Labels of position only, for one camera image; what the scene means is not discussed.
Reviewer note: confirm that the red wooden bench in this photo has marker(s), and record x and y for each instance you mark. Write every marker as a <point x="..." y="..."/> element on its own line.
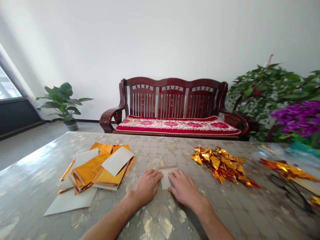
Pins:
<point x="172" y="107"/>

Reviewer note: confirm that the person's right fingers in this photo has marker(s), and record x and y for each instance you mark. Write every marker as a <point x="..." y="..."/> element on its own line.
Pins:
<point x="173" y="176"/>

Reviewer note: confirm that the clear plastic bag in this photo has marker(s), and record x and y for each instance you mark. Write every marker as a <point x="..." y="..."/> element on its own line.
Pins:
<point x="282" y="150"/>

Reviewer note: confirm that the small potted green plant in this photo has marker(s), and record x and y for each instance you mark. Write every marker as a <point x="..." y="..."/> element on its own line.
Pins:
<point x="62" y="102"/>

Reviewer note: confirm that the person's left fingers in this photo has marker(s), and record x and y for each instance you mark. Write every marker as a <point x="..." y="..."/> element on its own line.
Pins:
<point x="157" y="174"/>

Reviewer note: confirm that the gold foil folded bundle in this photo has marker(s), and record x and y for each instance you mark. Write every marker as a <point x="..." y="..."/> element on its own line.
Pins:
<point x="287" y="170"/>

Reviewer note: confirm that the large white paper sheet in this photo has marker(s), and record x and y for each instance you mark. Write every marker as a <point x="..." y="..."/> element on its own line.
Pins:
<point x="72" y="202"/>

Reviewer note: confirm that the person's right hand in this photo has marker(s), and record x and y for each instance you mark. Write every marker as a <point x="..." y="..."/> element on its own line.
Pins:
<point x="183" y="187"/>

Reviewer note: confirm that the person's left hand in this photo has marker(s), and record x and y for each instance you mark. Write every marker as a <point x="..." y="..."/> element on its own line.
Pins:
<point x="147" y="183"/>

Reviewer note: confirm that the red floral seat cushion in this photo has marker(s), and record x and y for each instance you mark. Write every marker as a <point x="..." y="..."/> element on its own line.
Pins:
<point x="175" y="124"/>

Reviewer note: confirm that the pile of gold foil sheets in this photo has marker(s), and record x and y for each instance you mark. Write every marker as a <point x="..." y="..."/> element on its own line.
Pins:
<point x="100" y="170"/>

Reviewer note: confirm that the purple flower plant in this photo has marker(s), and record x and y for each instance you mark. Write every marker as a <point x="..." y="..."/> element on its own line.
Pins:
<point x="300" y="117"/>

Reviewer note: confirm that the pile of folded gold ingots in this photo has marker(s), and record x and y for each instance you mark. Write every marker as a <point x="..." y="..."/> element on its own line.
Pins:
<point x="222" y="165"/>

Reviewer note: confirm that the large green leafy plant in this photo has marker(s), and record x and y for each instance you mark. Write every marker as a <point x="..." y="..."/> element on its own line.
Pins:
<point x="270" y="95"/>

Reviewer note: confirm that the window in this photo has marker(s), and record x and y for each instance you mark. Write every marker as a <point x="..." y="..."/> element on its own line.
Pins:
<point x="7" y="87"/>

